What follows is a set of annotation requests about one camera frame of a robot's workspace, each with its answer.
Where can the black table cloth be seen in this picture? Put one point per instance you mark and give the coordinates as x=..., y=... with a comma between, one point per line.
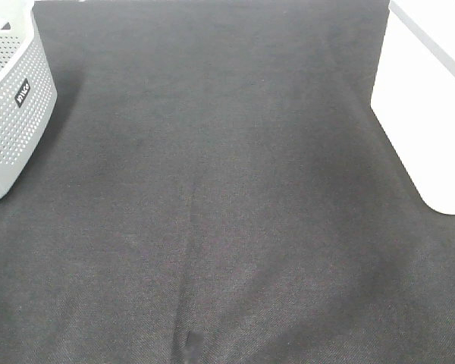
x=213, y=187

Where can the cream storage box grey rim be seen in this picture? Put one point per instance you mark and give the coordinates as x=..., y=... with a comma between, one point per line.
x=413, y=96

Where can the grey perforated plastic basket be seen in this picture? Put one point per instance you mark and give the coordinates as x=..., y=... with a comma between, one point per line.
x=27, y=89

